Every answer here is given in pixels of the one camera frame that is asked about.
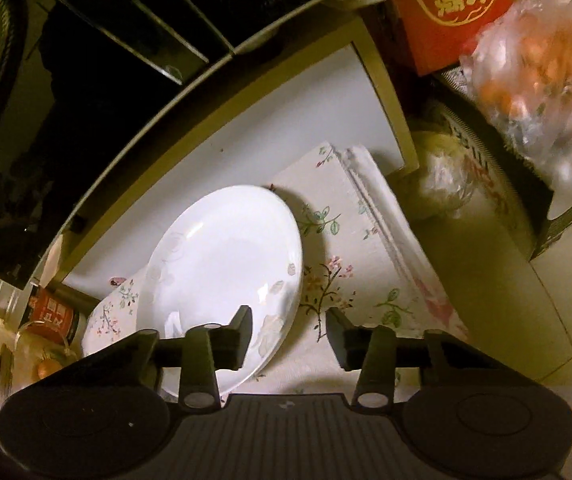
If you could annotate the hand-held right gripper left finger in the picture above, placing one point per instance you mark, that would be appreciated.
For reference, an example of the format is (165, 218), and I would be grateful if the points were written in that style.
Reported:
(244, 332)

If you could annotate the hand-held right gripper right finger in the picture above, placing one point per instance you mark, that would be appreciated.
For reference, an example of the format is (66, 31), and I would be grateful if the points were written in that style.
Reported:
(335, 340)

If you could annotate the large white plate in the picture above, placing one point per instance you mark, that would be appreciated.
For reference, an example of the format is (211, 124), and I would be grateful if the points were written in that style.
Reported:
(226, 270)

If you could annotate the floral tablecloth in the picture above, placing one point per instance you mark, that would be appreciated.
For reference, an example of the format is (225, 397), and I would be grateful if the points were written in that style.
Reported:
(350, 265)

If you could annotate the floral rim plate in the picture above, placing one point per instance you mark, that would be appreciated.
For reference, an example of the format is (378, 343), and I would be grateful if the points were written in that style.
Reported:
(108, 322)

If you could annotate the red label can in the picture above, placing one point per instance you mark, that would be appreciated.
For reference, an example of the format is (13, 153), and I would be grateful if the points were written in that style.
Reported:
(53, 316)

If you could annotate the crumpled white plastic bag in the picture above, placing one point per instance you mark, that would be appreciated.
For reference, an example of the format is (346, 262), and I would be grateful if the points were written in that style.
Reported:
(440, 175)

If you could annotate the small orange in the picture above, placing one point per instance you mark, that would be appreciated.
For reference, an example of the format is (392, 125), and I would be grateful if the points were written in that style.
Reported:
(48, 368)

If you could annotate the glass fruit bowl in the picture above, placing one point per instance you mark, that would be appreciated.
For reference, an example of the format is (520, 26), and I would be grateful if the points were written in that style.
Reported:
(41, 350)

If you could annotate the dark cardboard box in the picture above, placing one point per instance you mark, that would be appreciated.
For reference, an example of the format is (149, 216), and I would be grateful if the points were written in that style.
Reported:
(510, 195)

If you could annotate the black microwave oven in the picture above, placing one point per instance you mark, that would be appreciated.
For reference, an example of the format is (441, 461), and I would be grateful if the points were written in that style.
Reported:
(91, 135)

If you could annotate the plastic bag of oranges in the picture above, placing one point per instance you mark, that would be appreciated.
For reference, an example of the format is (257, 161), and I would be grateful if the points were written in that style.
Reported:
(545, 75)

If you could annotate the red gift box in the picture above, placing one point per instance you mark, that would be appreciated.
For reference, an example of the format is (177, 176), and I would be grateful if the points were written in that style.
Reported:
(450, 15)

